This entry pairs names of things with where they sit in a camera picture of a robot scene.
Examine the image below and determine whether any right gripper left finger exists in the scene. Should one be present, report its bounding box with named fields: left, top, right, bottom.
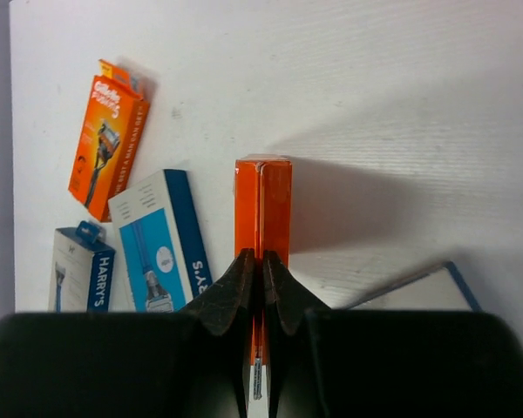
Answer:
left=181, top=249, right=255, bottom=417

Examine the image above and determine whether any white blue Harry's box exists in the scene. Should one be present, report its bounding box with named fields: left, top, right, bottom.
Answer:
left=109, top=169, right=214, bottom=313

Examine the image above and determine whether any grey Harry's box right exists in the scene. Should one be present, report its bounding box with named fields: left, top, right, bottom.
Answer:
left=348, top=261, right=482, bottom=312

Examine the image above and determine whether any grey harry's box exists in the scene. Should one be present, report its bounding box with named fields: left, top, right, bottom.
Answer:
left=48, top=220, right=116, bottom=313
left=348, top=261, right=482, bottom=312

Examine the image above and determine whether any orange Gillette box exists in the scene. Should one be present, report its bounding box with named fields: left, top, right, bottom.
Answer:
left=234, top=155, right=293, bottom=401
left=68, top=59, right=150, bottom=222

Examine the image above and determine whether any grey Harry's box left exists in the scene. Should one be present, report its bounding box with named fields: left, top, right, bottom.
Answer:
left=48, top=220, right=116, bottom=313

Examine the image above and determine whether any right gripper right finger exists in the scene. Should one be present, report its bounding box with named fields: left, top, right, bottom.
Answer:
left=262, top=251, right=329, bottom=417

